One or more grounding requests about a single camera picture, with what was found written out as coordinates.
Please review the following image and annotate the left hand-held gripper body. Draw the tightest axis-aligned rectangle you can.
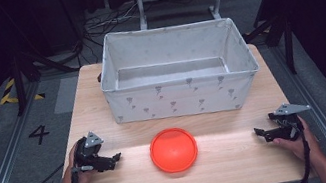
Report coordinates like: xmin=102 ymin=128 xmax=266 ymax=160
xmin=69 ymin=129 xmax=110 ymax=176

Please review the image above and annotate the person's left hand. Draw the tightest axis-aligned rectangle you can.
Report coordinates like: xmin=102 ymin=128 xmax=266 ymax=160
xmin=52 ymin=139 xmax=101 ymax=183

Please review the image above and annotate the black tripod stand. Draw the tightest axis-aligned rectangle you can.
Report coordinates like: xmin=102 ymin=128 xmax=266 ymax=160
xmin=4 ymin=40 xmax=87 ymax=118
xmin=240 ymin=9 xmax=302 ymax=83

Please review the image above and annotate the yellow black floor tape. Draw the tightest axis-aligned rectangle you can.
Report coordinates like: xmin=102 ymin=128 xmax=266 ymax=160
xmin=0 ymin=72 xmax=47 ymax=108

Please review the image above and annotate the person's right hand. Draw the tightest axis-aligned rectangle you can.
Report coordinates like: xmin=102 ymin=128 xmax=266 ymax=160
xmin=269 ymin=112 xmax=326 ymax=171

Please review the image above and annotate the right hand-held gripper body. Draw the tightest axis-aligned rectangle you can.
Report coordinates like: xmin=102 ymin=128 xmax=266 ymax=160
xmin=265 ymin=98 xmax=317 ymax=145

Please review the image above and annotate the tangle of floor cables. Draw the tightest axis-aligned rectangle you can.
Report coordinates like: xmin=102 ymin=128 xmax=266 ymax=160
xmin=79 ymin=1 xmax=144 ymax=41

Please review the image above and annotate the red round plate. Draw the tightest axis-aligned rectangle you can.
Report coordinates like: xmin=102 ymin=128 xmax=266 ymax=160
xmin=146 ymin=124 xmax=202 ymax=177

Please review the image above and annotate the white fabric storage box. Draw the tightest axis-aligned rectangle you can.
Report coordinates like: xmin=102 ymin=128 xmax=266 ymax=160
xmin=91 ymin=7 xmax=267 ymax=132

